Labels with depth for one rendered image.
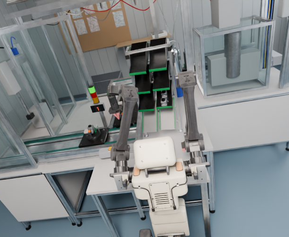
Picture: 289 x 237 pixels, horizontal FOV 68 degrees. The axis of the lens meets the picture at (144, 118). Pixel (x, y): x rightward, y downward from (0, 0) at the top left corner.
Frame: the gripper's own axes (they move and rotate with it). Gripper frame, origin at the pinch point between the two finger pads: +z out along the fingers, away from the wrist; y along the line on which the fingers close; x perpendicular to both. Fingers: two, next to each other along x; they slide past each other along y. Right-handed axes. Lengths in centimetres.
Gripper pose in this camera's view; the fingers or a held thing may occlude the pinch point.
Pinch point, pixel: (118, 118)
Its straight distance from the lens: 167.7
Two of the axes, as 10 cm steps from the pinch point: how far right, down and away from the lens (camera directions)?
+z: 2.0, 8.3, 5.2
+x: -0.2, 5.4, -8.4
